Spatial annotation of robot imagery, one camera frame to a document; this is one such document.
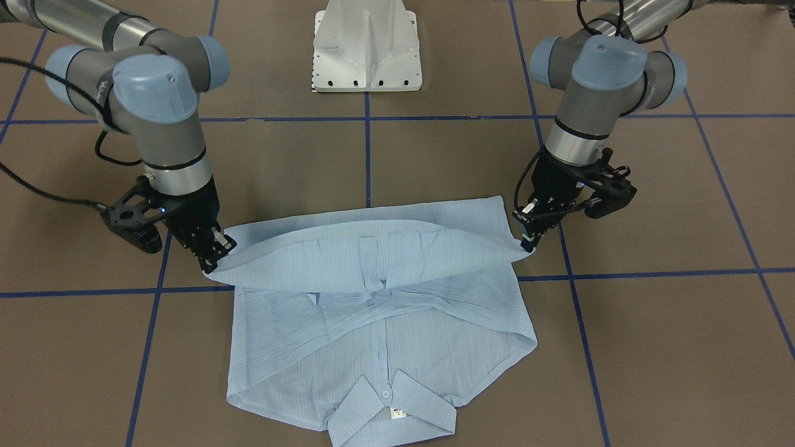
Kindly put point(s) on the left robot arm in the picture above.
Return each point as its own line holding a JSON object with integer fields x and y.
{"x": 605, "y": 73}

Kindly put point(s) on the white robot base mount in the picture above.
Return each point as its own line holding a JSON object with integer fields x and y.
{"x": 366, "y": 47}

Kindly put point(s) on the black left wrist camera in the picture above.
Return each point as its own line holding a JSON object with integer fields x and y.
{"x": 612, "y": 189}

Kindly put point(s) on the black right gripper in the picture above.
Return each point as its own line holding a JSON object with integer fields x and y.
{"x": 194, "y": 213}

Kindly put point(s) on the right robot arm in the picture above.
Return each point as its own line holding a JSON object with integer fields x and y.
{"x": 142, "y": 80}

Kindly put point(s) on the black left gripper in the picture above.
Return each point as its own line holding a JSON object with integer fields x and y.
{"x": 554, "y": 184}

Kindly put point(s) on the light blue striped shirt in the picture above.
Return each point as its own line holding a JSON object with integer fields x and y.
{"x": 374, "y": 325}

